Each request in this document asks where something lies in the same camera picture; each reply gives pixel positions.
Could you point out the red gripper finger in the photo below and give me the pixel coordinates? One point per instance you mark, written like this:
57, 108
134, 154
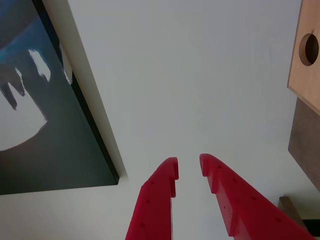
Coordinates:
152, 212
245, 212

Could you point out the brown wooden piece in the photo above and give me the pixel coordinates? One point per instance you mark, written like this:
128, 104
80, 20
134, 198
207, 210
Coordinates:
287, 205

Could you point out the wooden shape sorter box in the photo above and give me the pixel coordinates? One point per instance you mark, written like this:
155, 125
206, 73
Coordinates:
300, 80

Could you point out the black post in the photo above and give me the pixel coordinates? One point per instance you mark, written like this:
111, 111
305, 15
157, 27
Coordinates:
312, 226

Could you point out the dark framed wall picture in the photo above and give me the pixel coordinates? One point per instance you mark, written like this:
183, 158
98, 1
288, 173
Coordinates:
62, 150

